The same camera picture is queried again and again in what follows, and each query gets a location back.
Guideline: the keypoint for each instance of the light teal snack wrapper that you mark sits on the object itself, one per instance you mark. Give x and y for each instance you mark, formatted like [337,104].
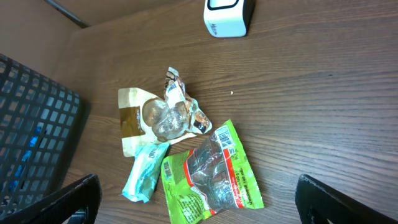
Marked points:
[145,172]

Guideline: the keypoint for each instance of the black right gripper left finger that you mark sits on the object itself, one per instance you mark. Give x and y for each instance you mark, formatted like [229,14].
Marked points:
[78,202]

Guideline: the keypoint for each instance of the white barcode scanner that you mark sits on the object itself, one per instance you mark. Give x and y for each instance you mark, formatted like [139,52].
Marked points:
[228,18]

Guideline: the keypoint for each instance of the beige nut snack pouch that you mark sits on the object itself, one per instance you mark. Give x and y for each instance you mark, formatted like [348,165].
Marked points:
[146,118]

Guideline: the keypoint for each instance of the grey plastic mesh basket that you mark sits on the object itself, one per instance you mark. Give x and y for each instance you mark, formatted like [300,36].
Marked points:
[39,118]

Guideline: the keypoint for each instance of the green Haribo gummy bag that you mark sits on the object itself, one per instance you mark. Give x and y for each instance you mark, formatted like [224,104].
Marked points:
[214,176]

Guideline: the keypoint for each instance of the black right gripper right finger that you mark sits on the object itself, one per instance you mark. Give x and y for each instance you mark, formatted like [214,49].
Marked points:
[317,202]

